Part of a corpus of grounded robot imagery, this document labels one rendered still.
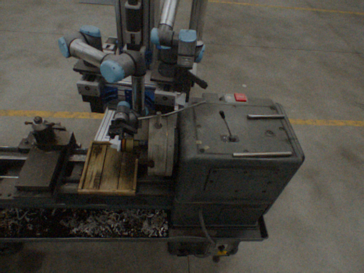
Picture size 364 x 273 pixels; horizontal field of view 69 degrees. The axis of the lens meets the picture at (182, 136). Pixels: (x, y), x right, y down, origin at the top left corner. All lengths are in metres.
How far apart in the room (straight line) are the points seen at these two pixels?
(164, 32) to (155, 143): 0.52
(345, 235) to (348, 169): 0.82
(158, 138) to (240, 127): 0.41
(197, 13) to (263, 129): 0.72
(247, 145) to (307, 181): 1.81
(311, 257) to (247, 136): 1.54
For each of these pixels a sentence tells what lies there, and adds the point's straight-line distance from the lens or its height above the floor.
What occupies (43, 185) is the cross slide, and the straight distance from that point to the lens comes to 1.50.
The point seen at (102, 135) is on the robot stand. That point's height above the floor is 0.23.
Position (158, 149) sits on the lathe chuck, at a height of 1.19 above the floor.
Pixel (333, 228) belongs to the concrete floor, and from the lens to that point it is 2.87.
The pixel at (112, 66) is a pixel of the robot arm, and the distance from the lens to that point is 1.37.
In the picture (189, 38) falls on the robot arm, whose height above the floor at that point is 1.63.
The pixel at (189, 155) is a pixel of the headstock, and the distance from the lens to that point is 1.18.
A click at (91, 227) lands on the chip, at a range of 1.76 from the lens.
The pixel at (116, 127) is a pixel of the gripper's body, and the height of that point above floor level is 1.12.
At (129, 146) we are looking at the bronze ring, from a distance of 1.39.
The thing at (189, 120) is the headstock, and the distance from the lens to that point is 1.33.
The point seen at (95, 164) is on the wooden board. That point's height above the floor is 0.88.
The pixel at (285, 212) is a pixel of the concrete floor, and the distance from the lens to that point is 2.71.
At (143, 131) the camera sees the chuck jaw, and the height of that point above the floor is 1.15.
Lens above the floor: 2.16
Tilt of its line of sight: 47 degrees down
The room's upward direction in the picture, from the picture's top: 8 degrees clockwise
